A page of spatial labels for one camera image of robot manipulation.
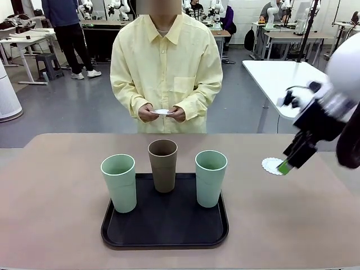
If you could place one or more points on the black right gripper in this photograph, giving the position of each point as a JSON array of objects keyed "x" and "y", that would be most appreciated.
[{"x": 320, "y": 121}]

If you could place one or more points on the white paper doily coaster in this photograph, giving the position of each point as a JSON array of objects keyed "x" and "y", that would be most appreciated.
[
  {"x": 270, "y": 166},
  {"x": 161, "y": 112}
]

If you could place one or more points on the light green cup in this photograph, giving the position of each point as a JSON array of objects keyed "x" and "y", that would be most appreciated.
[
  {"x": 121, "y": 191},
  {"x": 209, "y": 188}
]

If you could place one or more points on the brown cup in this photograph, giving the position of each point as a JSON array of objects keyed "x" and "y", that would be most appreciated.
[{"x": 164, "y": 174}]

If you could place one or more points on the person's left forearm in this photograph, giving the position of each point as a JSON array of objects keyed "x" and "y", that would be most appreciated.
[{"x": 201, "y": 98}]

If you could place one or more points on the person's right forearm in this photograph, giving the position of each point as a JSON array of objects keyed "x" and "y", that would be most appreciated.
[{"x": 128, "y": 98}]

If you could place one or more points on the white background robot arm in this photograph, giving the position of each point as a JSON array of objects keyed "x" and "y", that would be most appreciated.
[{"x": 271, "y": 15}]

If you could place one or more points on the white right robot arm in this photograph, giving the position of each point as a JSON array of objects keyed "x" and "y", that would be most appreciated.
[{"x": 344, "y": 64}]

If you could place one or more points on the person's left hand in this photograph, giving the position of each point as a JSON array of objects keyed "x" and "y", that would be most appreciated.
[{"x": 180, "y": 114}]

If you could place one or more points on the person's right hand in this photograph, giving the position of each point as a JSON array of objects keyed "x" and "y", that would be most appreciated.
[{"x": 146, "y": 114}]

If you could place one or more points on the white side table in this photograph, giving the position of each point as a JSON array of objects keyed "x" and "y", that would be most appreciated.
[{"x": 275, "y": 76}]

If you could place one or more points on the brown background desk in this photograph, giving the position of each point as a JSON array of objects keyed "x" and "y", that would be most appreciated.
[{"x": 295, "y": 36}]

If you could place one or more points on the black tripod pole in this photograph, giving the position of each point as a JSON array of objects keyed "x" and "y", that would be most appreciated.
[{"x": 307, "y": 31}]

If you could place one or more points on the black backpack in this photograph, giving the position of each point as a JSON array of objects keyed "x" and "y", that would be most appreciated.
[{"x": 249, "y": 39}]

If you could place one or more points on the small brown desk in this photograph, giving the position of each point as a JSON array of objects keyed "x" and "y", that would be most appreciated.
[{"x": 220, "y": 33}]

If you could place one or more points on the seated person in grey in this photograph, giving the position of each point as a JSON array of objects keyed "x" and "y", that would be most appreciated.
[{"x": 267, "y": 12}]

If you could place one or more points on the black plastic tray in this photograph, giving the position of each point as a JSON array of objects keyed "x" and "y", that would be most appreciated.
[{"x": 168, "y": 222}]

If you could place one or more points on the seated person in purple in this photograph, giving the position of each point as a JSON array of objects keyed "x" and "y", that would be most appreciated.
[{"x": 230, "y": 19}]

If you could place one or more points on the person in yellow shirt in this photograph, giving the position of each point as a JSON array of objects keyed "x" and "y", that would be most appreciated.
[{"x": 166, "y": 70}]

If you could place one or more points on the seated person in patterned sweater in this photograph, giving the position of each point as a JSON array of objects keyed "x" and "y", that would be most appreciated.
[{"x": 197, "y": 11}]

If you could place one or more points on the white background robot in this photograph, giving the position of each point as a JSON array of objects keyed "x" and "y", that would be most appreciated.
[{"x": 118, "y": 7}]

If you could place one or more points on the standing person in blue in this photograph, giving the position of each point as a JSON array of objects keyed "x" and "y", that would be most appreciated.
[{"x": 67, "y": 28}]

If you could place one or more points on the green bottle on floor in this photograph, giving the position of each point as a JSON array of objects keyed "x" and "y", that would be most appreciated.
[{"x": 45, "y": 77}]

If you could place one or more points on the grey plastic stool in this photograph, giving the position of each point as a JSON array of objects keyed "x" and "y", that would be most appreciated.
[{"x": 49, "y": 63}]

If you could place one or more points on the white background desk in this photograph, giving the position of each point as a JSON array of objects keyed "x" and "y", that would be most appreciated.
[{"x": 25, "y": 39}]

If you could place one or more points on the white cylindrical air purifier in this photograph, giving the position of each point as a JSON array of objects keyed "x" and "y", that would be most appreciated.
[{"x": 7, "y": 95}]

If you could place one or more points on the pile of clothes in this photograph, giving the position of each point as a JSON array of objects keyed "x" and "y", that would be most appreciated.
[{"x": 17, "y": 21}]

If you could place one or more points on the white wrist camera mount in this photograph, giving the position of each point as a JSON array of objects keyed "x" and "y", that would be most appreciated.
[{"x": 306, "y": 92}]

